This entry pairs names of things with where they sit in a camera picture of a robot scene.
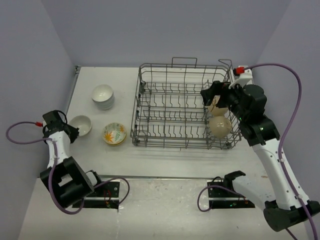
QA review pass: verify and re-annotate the orange green floral bowl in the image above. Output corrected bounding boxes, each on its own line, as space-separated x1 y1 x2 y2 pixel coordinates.
102 122 127 143

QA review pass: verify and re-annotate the beige bowl with flower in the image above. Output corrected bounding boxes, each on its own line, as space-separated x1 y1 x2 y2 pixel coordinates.
69 115 92 137

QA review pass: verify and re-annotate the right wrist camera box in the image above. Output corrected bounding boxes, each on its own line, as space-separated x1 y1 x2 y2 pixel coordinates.
228 66 253 89

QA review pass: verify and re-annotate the grey wire dish rack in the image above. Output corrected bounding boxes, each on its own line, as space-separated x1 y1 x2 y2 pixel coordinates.
130 57 242 150

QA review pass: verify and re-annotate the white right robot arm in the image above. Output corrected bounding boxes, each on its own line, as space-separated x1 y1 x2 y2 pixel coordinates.
200 81 320 232

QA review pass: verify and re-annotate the light blue bowl rack end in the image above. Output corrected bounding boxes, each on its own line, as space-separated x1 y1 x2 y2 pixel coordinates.
91 84 114 103

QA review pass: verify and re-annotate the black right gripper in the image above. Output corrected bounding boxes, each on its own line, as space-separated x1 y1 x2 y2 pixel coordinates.
201 79 248 121

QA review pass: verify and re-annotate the yellow dotted bowl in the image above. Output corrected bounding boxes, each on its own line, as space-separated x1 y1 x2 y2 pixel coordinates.
105 139 125 146

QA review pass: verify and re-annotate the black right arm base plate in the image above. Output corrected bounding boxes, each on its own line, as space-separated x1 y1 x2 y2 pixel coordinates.
207 187 256 209

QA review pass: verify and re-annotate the beige bowl with plant drawing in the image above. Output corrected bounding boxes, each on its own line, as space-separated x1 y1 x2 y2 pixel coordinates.
206 95 228 117

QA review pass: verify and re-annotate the plain beige bowl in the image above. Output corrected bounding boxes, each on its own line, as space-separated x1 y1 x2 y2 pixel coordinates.
208 116 232 139

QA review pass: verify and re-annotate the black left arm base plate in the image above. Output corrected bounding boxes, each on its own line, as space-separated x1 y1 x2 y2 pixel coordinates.
83 180 120 210

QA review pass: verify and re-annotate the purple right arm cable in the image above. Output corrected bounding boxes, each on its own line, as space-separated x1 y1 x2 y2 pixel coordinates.
197 62 318 240

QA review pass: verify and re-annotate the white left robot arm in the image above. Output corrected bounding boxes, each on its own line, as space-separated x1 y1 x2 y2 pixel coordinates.
40 110 104 210

